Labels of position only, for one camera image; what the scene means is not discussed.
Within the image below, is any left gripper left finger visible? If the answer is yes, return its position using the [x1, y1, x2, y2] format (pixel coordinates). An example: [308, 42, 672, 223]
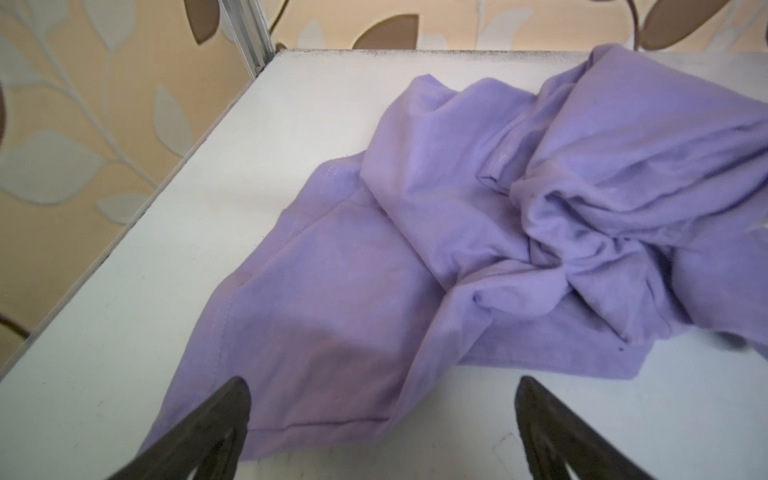
[110, 377, 251, 480]

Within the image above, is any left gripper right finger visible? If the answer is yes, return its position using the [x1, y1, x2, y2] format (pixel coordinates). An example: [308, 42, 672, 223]
[515, 376, 651, 480]

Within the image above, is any aluminium frame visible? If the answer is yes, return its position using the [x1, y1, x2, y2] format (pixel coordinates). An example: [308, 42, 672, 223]
[220, 0, 276, 79]

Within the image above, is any purple cloth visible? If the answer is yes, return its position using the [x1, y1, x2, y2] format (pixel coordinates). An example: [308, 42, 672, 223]
[147, 45, 767, 460]

